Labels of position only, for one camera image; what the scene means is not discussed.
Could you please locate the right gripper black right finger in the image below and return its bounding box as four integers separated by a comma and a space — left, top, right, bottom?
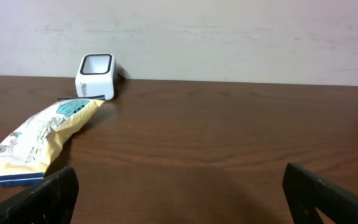
282, 162, 358, 223

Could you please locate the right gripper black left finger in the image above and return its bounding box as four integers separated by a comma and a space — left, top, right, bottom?
0, 167, 79, 223

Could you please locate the cream snack bag blue trim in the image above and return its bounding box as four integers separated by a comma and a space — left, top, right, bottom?
0, 98, 104, 187

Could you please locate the white barcode scanner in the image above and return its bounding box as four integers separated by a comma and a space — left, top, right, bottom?
75, 53, 117, 100

